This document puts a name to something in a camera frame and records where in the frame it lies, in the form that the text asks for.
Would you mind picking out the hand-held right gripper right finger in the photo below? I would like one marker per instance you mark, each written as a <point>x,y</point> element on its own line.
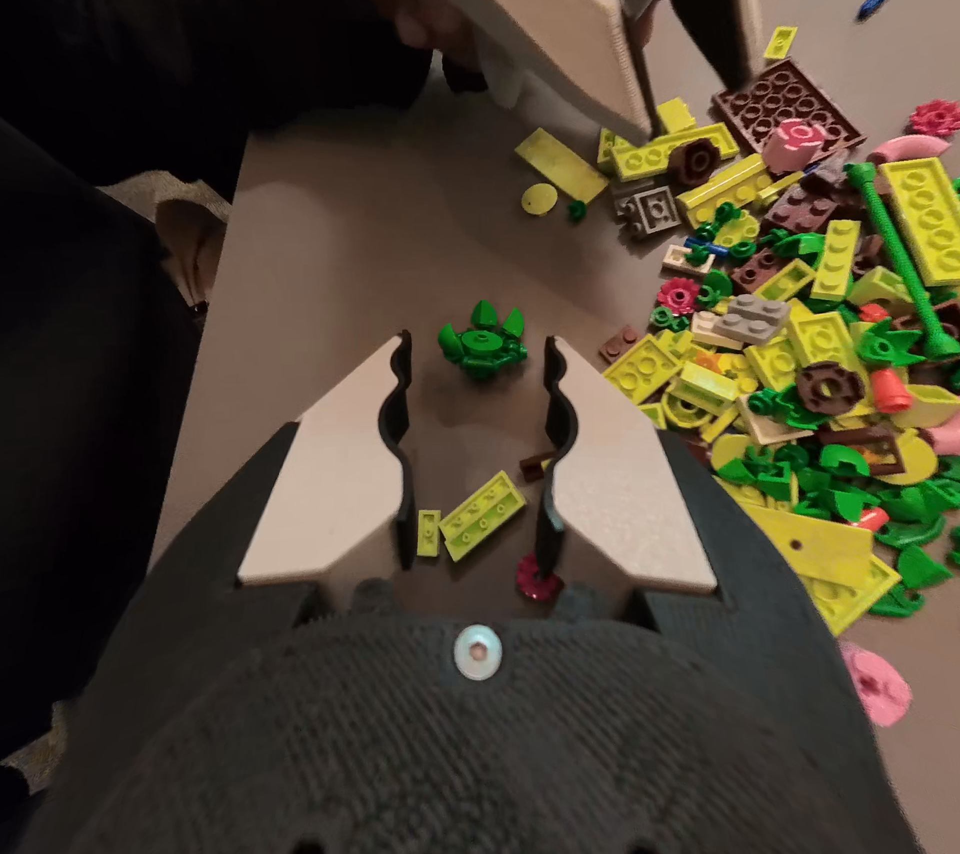
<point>630,501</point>

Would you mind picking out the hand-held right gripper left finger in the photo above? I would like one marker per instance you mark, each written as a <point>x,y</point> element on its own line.
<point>330,486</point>

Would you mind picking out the green leafy toy assembly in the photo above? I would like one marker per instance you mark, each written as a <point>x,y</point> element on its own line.
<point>480,344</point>

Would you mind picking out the brown round toy piece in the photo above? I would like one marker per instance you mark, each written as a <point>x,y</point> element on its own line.
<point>694,162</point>

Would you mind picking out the pile of colourful toy bricks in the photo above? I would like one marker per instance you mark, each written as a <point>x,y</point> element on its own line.
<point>825,344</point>

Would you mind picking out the person's left forearm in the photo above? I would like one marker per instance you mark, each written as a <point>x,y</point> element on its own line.
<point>187,6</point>

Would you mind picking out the person's black jacket torso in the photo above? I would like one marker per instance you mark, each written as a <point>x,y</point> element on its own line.
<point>75,419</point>

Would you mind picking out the person's beige trousers leg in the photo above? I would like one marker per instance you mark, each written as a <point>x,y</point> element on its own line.
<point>195,231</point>

